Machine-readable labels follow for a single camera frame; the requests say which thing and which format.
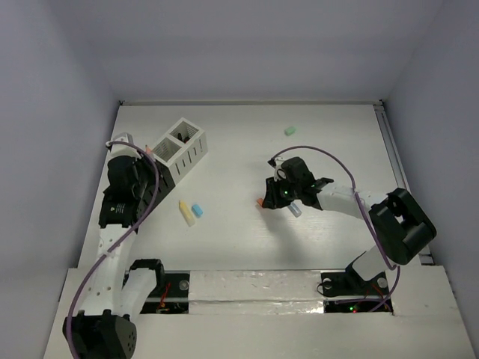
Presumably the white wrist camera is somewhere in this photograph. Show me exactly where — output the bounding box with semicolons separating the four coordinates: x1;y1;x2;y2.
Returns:
106;132;139;159
267;156;286;181

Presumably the blue highlighter cap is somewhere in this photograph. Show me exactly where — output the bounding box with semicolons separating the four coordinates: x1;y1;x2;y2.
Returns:
192;204;203;218

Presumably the green highlighter cap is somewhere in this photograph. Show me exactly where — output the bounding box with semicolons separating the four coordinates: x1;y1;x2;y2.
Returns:
284;126;296;136

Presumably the aluminium side rail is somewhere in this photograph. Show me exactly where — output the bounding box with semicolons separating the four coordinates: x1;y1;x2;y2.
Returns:
373;105;435;266

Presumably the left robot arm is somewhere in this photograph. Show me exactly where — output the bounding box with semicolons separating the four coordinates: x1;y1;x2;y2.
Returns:
62;155;174;358

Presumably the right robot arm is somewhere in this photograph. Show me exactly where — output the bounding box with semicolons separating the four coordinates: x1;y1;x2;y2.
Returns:
261;157;437;293

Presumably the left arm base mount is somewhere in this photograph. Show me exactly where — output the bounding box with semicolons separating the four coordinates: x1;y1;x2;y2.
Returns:
141;271;190;315

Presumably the white slotted organizer box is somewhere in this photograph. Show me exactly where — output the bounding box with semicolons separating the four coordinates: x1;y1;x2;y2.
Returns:
152;117;208;185

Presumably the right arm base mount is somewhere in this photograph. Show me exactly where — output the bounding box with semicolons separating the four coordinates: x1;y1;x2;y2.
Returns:
316;264;393;314

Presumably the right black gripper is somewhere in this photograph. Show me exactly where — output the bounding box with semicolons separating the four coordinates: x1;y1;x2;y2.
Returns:
262;174;301;209

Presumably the black slotted organizer box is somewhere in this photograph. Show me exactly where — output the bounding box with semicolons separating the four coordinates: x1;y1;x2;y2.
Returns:
133;159;175;222

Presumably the blue highlighter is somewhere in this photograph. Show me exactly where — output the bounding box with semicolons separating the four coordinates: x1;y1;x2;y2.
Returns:
288;203;302;218

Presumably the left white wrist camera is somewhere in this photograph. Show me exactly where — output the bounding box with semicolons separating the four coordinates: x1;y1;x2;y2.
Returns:
106;132;139;159

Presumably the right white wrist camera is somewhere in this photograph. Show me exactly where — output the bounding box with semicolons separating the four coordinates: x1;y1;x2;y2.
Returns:
267;156;286;181

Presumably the yellow highlighter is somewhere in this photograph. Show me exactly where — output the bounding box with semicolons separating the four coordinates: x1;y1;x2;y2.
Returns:
179;200;195;227

